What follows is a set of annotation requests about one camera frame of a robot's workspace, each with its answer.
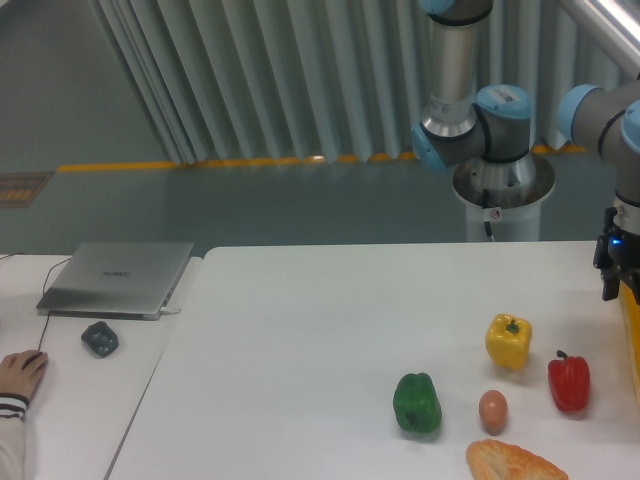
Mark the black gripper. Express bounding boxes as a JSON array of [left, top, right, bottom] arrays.
[[593, 207, 639, 301]]

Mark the golden triangular bread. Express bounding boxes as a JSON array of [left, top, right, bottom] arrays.
[[466, 439, 569, 480]]

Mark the white striped sleeve forearm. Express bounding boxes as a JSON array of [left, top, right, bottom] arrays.
[[1, 393, 28, 480]]

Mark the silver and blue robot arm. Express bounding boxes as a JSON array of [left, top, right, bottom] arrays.
[[411, 1, 639, 300]]

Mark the yellow woven basket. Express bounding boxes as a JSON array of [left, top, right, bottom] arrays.
[[619, 283, 640, 403]]

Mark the person's hand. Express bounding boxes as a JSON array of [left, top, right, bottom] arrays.
[[1, 350, 48, 401]]

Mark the red bell pepper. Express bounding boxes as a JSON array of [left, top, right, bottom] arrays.
[[548, 350, 591, 413]]

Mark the yellow bell pepper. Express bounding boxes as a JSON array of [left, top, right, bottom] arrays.
[[485, 314, 533, 371]]

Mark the brown egg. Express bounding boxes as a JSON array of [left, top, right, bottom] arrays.
[[478, 390, 508, 435]]

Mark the green bell pepper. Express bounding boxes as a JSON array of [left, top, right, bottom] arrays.
[[392, 373, 442, 434]]

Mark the silver closed laptop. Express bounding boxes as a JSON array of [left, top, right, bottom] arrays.
[[36, 242, 193, 320]]

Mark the small black plastic device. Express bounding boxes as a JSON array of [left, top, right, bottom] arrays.
[[81, 321, 120, 358]]

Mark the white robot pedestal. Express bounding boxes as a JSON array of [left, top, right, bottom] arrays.
[[453, 153, 556, 242]]

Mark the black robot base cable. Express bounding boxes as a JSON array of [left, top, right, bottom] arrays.
[[480, 188, 497, 243]]

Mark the dark mouse cable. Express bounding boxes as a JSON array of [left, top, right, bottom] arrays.
[[0, 251, 74, 354]]

